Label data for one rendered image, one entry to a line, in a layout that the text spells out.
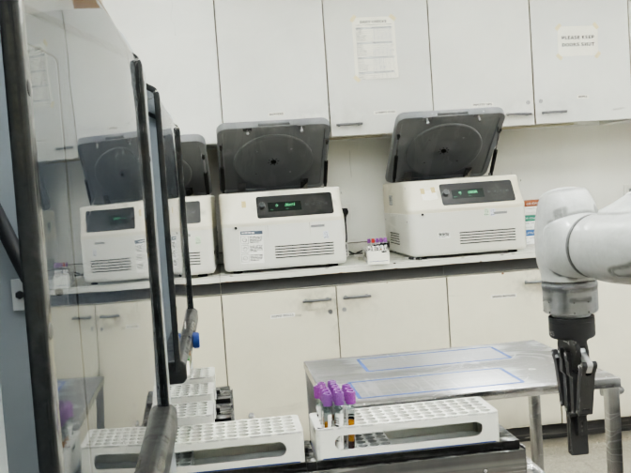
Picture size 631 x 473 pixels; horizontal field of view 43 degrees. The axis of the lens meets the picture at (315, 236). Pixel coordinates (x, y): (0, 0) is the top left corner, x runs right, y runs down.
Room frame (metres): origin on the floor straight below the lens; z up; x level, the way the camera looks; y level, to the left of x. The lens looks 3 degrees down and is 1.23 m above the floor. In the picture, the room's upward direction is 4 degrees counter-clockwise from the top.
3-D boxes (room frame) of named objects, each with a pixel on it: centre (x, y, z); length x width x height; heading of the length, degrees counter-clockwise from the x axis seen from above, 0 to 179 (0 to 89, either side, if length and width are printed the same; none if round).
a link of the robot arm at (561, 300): (1.34, -0.42, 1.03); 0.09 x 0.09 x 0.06
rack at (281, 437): (1.27, 0.19, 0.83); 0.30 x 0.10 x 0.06; 96
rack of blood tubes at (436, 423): (1.31, -0.12, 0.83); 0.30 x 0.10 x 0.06; 97
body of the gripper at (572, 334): (1.34, -0.42, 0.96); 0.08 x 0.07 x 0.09; 7
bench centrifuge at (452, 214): (3.99, -0.67, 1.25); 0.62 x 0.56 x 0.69; 6
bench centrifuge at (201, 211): (3.83, 0.75, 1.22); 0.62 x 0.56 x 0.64; 5
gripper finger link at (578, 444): (1.34, -0.42, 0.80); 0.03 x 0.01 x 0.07; 97
